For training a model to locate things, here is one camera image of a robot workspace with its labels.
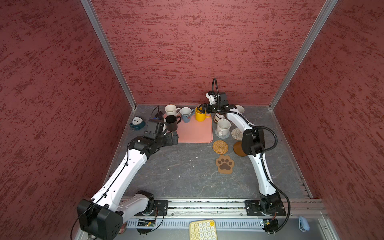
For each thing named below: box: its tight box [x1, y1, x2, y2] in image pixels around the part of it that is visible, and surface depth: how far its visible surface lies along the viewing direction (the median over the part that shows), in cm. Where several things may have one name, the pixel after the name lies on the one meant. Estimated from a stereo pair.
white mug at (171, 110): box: [164, 104, 181, 117], surface depth 109 cm
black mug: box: [165, 115, 182, 132], surface depth 103 cm
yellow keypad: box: [189, 219, 217, 240], surface depth 68 cm
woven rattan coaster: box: [212, 140, 229, 155], surface depth 99 cm
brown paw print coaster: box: [215, 154, 235, 174], surface depth 91 cm
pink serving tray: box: [177, 113, 214, 144], surface depth 108 cm
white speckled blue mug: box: [180, 106, 195, 123], surface depth 108 cm
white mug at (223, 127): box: [216, 119, 231, 137], surface depth 100 cm
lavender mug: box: [235, 105, 245, 114], surface depth 112 cm
